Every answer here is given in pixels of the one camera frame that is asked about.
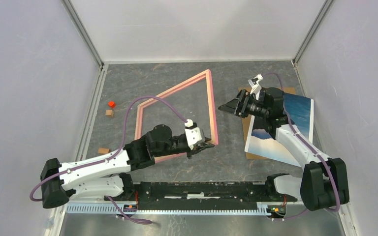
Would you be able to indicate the white slotted cable duct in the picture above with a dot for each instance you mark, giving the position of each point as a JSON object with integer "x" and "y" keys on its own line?
{"x": 131, "y": 209}

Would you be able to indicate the small red cube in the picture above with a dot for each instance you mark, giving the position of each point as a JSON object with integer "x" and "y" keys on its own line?
{"x": 111, "y": 104}

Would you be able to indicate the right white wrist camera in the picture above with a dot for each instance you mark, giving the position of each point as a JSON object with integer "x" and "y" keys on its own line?
{"x": 255, "y": 86}

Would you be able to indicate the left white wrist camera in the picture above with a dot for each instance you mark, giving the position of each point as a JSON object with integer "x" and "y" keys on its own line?
{"x": 194, "y": 135}

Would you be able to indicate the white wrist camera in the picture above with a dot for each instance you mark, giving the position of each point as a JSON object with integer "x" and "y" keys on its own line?
{"x": 255, "y": 86}
{"x": 194, "y": 135}

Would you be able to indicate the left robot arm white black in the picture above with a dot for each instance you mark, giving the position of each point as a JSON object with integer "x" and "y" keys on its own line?
{"x": 107, "y": 174}

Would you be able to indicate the small wooden cube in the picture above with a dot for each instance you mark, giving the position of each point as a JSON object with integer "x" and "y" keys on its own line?
{"x": 109, "y": 113}

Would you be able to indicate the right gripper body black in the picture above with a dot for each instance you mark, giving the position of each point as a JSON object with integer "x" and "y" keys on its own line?
{"x": 250, "y": 106}

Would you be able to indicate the blue sea photo print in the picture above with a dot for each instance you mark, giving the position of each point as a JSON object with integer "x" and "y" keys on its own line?
{"x": 301, "y": 110}

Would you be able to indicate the pink wooden picture frame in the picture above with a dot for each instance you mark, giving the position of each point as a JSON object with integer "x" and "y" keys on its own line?
{"x": 212, "y": 107}

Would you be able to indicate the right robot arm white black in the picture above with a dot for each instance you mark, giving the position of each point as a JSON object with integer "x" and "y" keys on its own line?
{"x": 324, "y": 182}

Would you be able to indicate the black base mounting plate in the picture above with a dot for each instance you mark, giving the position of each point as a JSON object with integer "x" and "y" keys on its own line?
{"x": 216, "y": 195}

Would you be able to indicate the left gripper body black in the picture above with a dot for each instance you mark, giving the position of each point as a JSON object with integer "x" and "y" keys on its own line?
{"x": 176, "y": 147}

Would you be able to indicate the small wooden block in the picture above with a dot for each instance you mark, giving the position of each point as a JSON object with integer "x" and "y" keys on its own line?
{"x": 103, "y": 151}

